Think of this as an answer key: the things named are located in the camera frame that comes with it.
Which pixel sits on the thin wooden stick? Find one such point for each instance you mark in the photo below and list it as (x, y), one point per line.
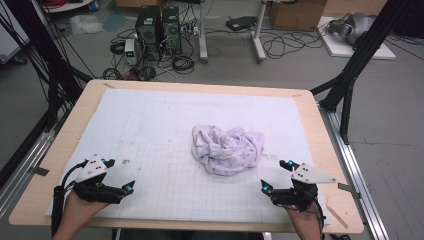
(336, 216)

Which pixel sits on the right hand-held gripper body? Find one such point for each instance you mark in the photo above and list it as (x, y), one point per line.
(300, 195)

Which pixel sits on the person's right hand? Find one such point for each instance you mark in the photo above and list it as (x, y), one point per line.
(305, 221)

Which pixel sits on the person's left hand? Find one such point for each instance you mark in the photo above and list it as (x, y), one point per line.
(78, 213)

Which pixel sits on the light purple printed towel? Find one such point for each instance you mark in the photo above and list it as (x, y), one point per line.
(226, 148)

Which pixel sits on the black metal frame stand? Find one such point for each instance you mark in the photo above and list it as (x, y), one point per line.
(363, 50)
(40, 40)

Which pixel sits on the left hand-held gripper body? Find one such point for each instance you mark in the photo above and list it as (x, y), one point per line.
(96, 191)

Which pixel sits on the grey helmet-shaped device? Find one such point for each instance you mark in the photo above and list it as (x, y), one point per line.
(355, 26)

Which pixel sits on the brown cardboard box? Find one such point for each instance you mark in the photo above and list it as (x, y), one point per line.
(296, 15)

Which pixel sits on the teal floor sheet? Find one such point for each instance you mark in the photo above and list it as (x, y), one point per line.
(115, 20)

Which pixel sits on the clear plastic bag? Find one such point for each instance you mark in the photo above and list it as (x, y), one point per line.
(85, 24)

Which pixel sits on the white power supply box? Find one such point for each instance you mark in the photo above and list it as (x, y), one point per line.
(130, 50)

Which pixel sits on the white desk leg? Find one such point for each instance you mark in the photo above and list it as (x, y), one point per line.
(259, 33)
(202, 33)

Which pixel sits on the black tape piece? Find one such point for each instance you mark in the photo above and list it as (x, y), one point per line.
(348, 189)
(38, 171)

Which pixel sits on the white grid mat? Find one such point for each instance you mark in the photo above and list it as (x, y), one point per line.
(173, 116)

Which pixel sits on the aluminium rail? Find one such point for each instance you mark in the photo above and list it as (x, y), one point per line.
(356, 173)
(30, 156)

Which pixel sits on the large black computer tower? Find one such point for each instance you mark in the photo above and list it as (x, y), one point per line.
(148, 30)

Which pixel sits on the slim black computer tower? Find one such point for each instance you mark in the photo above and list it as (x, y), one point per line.
(171, 30)

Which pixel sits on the black flat device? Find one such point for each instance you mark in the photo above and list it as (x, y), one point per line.
(240, 23)

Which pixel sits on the white floor board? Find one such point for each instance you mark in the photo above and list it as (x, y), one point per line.
(340, 50)

